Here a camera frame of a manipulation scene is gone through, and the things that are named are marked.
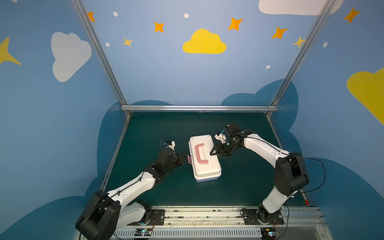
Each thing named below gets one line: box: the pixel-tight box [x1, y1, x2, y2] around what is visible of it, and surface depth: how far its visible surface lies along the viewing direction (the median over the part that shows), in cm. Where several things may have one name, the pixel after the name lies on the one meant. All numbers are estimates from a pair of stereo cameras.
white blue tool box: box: [187, 134, 222, 183], surface depth 86 cm
